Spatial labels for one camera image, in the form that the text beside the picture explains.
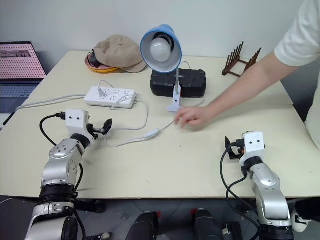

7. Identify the person's bare hand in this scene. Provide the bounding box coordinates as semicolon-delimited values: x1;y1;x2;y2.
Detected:
174;105;214;131

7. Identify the white caster wheel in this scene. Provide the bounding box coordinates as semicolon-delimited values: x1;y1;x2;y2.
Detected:
291;211;312;234

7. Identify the white power strip cable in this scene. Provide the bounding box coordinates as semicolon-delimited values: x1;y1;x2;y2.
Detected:
15;93;87;112

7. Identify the white light bulb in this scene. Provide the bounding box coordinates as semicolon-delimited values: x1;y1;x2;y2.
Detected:
149;37;174;64

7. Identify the beige cap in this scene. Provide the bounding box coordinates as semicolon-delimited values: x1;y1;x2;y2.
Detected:
93;34;147;74

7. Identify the white lamp power cord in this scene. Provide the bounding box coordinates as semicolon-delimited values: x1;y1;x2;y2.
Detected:
98;60;207;149

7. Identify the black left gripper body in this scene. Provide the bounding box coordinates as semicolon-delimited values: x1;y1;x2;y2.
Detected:
87;123;105;141

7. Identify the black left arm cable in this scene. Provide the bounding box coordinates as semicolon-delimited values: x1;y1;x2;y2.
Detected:
39;112;87;240

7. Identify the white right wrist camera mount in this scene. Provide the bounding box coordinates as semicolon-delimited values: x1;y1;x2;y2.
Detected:
239;130;266;167

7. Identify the brown wooden rack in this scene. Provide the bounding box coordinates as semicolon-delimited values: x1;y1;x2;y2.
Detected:
221;40;264;79

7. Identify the dark rounded shape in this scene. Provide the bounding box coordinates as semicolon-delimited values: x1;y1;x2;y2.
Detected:
124;211;160;240
190;208;224;240

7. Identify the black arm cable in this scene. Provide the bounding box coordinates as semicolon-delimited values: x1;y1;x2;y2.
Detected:
39;112;87;240
219;149;262;240

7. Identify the white inline cord switch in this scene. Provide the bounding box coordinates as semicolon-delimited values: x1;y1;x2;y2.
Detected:
143;128;161;140

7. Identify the black plastic tool case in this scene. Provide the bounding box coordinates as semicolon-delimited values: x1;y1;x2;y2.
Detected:
149;68;208;99

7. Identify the black item in bowl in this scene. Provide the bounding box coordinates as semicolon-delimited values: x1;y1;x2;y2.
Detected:
87;50;101;68

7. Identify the laptop with pink screen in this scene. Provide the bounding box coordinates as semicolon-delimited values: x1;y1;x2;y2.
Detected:
0;41;48;126

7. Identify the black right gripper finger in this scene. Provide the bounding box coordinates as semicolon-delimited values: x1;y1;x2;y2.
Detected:
227;150;242;161
224;135;234;152

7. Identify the orange and pink bowl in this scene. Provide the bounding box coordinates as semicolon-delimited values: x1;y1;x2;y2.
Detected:
84;51;121;74

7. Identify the white plug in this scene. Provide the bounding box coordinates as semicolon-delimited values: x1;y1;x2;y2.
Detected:
96;86;109;100

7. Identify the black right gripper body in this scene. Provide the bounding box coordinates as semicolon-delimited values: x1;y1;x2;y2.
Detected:
231;139;245;157

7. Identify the blue clip desk lamp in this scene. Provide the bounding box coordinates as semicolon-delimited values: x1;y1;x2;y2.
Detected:
139;23;185;113

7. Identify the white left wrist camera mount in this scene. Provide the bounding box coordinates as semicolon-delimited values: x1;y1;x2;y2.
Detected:
64;108;90;138

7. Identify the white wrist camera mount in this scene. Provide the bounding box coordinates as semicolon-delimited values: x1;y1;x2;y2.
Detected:
64;108;90;138
239;130;266;167

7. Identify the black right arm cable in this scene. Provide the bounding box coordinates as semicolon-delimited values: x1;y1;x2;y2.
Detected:
219;149;262;240

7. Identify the white power strip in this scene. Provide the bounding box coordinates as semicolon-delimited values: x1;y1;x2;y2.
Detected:
83;85;138;110

